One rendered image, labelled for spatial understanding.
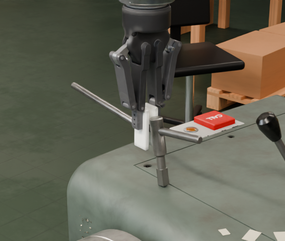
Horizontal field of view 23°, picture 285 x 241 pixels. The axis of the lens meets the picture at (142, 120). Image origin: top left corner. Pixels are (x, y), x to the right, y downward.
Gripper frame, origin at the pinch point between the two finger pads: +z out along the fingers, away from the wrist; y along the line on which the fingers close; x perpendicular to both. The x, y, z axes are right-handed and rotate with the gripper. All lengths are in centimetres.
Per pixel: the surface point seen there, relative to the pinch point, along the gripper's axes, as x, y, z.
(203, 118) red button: -11.4, -24.2, 8.1
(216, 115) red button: -10.7, -27.2, 8.0
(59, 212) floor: -193, -100, 135
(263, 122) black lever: 18.4, -7.4, -4.5
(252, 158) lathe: 6.1, -19.5, 9.3
